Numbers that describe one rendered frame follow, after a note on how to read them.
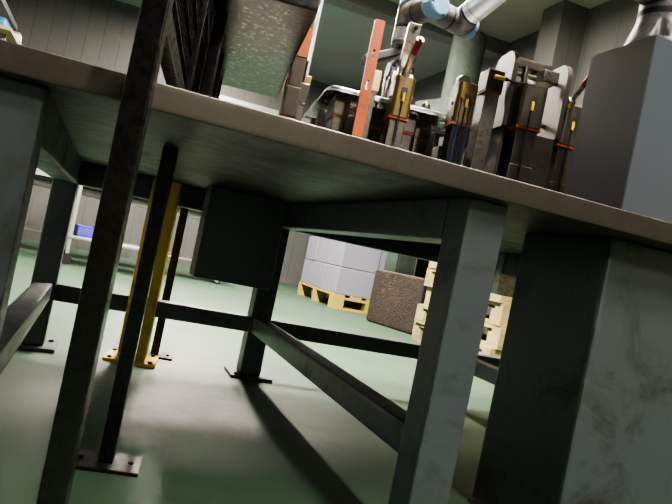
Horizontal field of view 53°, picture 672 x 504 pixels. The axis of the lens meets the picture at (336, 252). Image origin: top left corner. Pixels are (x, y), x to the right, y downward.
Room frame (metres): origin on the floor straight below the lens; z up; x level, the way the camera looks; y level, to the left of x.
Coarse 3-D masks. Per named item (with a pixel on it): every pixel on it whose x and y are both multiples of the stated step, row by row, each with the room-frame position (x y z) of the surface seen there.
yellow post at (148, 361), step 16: (176, 192) 2.40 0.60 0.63; (176, 208) 2.41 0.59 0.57; (144, 224) 2.39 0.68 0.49; (160, 240) 2.40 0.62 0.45; (160, 256) 2.40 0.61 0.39; (160, 272) 2.40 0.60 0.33; (160, 288) 2.44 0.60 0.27; (128, 304) 2.39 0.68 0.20; (144, 320) 2.40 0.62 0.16; (144, 336) 2.40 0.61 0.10; (112, 352) 2.45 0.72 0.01; (144, 352) 2.41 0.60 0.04
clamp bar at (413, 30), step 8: (408, 24) 1.93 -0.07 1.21; (416, 24) 1.92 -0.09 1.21; (408, 32) 1.92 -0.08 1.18; (416, 32) 1.93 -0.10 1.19; (408, 40) 1.93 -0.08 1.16; (408, 48) 1.93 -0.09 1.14; (400, 56) 1.95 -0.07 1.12; (408, 56) 1.93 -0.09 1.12; (400, 64) 1.94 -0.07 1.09; (400, 72) 1.94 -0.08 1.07; (408, 72) 1.94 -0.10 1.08
